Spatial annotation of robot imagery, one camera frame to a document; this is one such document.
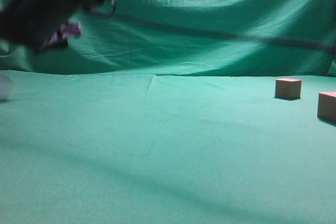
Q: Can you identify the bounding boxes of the black blurred gripper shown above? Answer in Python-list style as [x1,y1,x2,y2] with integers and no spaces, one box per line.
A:
[1,0,105,52]

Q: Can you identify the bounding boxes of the white dimpled golf ball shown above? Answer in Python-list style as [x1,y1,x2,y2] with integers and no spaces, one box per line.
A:
[0,75,14,101]

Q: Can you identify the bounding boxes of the brown wooden cube block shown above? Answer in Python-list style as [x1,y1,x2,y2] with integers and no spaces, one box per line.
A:
[275,78,302,100]

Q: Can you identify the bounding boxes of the brown cube block at edge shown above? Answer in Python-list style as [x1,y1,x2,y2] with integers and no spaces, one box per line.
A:
[317,91,336,124]

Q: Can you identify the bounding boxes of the green cloth backdrop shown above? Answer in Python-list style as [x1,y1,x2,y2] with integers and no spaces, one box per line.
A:
[1,0,335,223]

